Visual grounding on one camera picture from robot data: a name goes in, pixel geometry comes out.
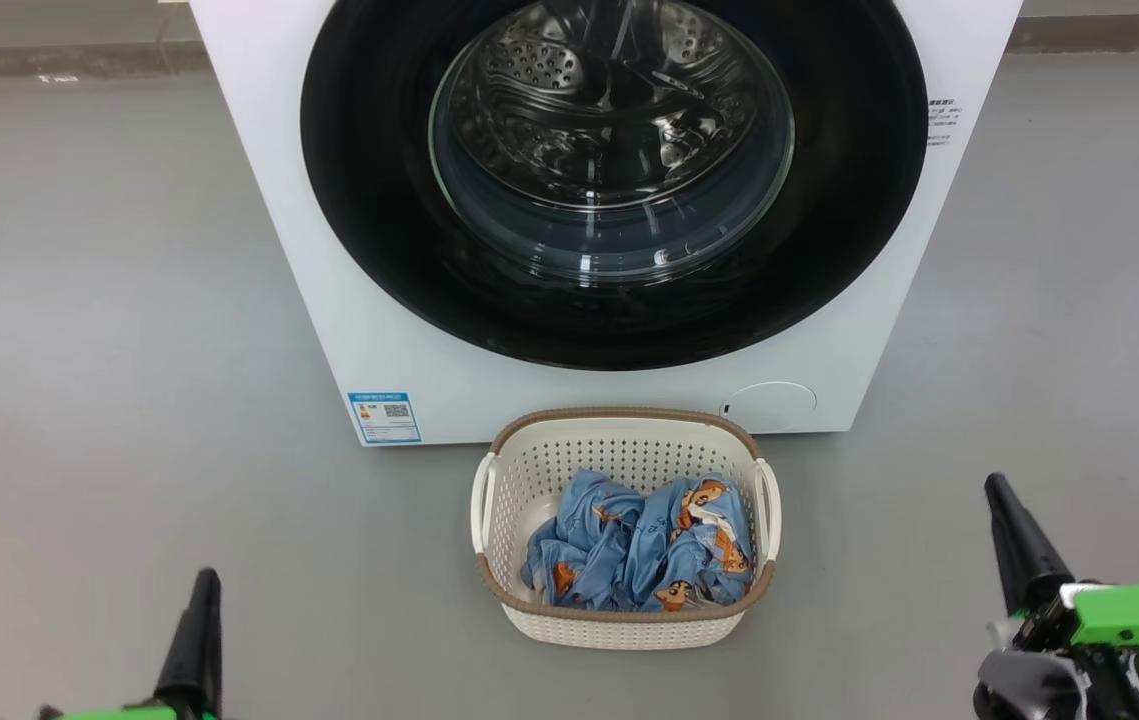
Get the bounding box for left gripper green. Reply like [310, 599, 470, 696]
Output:
[37, 567, 230, 720]

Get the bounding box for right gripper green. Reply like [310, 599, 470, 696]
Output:
[974, 472, 1139, 720]

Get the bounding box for black round glass washer door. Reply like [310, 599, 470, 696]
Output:
[300, 0, 930, 372]

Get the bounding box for white front-load washing machine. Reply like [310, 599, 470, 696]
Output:
[189, 0, 1023, 447]

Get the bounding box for stainless steel washing machine drum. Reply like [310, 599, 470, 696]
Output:
[432, 0, 792, 213]

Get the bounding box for round white filter cover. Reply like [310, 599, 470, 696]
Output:
[720, 381, 818, 433]

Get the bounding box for blue energy label sticker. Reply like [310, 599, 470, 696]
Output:
[347, 392, 422, 445]

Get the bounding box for cream perforated laundry basket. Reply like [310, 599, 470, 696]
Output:
[470, 406, 782, 651]

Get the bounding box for black printed text label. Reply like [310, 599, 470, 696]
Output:
[927, 97, 962, 149]

